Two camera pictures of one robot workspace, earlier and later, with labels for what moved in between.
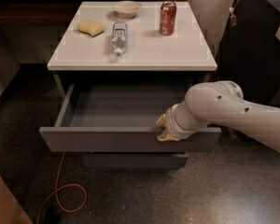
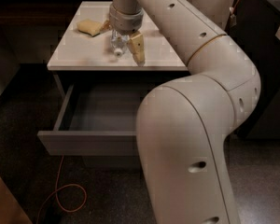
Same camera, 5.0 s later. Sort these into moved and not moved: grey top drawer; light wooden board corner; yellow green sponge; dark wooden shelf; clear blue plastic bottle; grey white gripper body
Moved: grey white gripper body
Not moved: light wooden board corner; dark wooden shelf; grey top drawer; yellow green sponge; clear blue plastic bottle
